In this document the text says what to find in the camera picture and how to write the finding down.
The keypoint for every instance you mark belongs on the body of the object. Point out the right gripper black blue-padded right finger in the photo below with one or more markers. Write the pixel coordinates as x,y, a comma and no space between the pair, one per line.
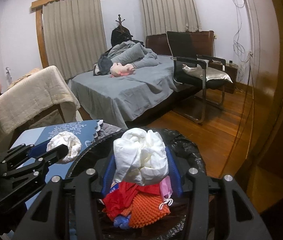
235,215

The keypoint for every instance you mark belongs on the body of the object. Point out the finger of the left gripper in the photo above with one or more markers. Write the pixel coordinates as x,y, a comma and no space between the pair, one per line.
21,153
39,164

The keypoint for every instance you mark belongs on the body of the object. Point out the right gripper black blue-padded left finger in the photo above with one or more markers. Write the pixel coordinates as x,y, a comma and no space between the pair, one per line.
48,215

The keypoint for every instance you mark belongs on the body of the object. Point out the red cloth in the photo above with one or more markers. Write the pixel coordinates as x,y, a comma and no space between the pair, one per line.
121,197

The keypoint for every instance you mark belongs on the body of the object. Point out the orange foam net sleeve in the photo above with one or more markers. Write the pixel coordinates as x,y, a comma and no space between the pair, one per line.
146,209

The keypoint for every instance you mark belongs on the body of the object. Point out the white plastic bag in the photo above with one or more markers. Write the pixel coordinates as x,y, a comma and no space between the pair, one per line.
140,157

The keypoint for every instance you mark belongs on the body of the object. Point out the pink foam net sleeve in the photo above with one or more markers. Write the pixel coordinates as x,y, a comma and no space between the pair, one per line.
166,192

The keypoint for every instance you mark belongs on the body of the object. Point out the black lined trash bin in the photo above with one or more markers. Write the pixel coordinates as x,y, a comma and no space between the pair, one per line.
170,226

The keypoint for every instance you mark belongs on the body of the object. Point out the blue tree-print table cloth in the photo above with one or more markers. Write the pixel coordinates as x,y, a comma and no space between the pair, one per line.
56,139

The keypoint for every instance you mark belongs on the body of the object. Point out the beige blanket covered furniture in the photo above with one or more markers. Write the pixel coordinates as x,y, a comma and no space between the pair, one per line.
33,95

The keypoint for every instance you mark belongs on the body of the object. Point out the bed with grey sheet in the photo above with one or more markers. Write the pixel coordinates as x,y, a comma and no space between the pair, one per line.
117,100

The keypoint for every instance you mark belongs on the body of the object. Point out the dark clothes pile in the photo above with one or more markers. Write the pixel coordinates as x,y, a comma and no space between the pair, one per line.
103,65

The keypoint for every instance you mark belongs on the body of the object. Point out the pink plush toy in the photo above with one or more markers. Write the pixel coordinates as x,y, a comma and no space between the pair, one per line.
118,70

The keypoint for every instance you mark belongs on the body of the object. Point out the left beige curtain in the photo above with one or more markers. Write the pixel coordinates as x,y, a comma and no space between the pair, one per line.
74,35

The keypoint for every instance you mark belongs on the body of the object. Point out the beige curtain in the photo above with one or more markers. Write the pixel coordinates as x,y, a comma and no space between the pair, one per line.
74,35
160,16

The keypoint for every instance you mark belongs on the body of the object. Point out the grey rolled duvet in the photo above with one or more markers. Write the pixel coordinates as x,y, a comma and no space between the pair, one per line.
133,53

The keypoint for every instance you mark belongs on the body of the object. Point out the coat rack with black bag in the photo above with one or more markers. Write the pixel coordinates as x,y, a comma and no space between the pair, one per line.
120,33

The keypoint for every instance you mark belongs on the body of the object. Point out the silver chair cushion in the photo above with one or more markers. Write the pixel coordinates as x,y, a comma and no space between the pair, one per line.
210,74

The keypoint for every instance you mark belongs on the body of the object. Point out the dark wooden headboard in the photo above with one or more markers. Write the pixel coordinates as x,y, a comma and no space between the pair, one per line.
185,44

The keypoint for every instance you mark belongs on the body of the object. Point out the right beige curtain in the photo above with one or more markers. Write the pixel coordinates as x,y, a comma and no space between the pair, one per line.
160,16

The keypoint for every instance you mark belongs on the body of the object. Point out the black metal frame chair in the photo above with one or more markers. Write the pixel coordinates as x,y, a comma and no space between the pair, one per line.
195,65

